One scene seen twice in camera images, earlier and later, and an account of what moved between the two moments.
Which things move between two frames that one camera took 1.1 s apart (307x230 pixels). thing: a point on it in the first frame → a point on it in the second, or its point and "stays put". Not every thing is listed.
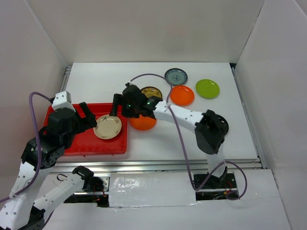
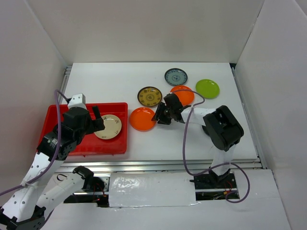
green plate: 207,88 stays put
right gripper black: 118,100 → 159,114
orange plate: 143,123 stays put
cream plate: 108,127 stays put
